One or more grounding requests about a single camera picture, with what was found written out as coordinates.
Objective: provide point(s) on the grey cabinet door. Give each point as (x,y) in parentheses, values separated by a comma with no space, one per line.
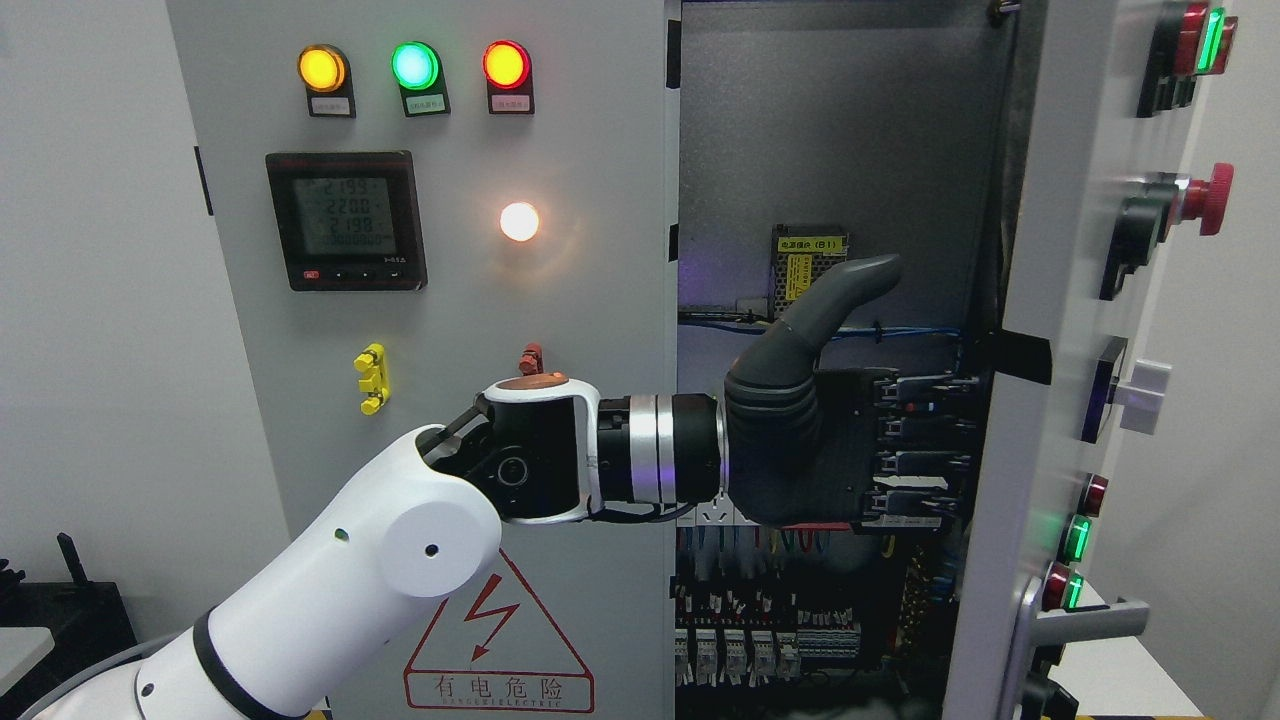
(1098,106)
(580,624)

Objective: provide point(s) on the red terminal block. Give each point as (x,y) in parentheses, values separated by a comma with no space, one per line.
(531,360)

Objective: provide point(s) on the perforated metal power supply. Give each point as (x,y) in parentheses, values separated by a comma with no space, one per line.
(801,254)

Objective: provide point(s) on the white glowing indicator lamp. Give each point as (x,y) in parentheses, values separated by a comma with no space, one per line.
(519,221)

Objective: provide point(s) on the silver door handle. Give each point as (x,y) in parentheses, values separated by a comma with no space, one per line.
(1038,640)

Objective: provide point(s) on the black digital power meter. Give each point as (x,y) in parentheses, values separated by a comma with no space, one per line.
(348,221)

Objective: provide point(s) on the red indicator lamp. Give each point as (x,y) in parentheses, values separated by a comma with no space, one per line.
(506,65)

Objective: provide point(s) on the dark grey robot hand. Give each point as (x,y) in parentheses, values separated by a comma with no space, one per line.
(801,441)

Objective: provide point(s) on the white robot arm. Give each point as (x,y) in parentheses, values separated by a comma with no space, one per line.
(413,525)

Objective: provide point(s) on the yellow terminal block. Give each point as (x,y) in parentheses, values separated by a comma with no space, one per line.
(371,366)

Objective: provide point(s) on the yellow indicator lamp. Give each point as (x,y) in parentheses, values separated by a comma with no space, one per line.
(323,68)

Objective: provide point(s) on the white right door selector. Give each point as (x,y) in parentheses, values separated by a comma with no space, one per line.
(1140,397)

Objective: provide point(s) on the green indicator lamp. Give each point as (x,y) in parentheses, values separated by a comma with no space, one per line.
(416,66)

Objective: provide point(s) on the lower relay terminal row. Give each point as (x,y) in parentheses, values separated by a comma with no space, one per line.
(756,633)

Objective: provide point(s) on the black box at left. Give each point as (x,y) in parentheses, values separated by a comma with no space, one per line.
(87,621)

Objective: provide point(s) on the red mushroom emergency button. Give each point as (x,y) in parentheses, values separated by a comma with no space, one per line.
(1205,200)

